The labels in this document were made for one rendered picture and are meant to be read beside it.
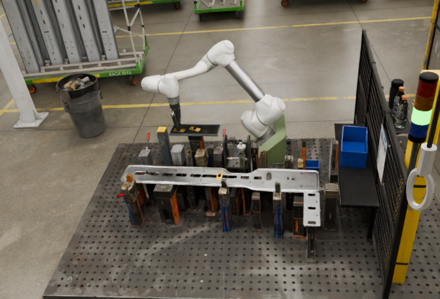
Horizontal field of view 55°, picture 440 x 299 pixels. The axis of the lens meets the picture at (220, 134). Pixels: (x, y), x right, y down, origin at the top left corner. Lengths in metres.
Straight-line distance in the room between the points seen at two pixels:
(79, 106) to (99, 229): 2.43
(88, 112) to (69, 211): 1.37
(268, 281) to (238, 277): 0.18
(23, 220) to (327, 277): 3.11
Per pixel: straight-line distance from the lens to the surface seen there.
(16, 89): 6.14
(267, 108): 3.30
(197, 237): 2.93
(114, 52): 6.86
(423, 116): 1.82
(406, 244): 2.50
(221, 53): 3.26
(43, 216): 4.63
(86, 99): 5.27
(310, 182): 2.82
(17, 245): 4.46
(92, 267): 2.97
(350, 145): 3.12
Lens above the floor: 2.84
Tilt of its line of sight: 34 degrees down
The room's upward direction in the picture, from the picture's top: 7 degrees counter-clockwise
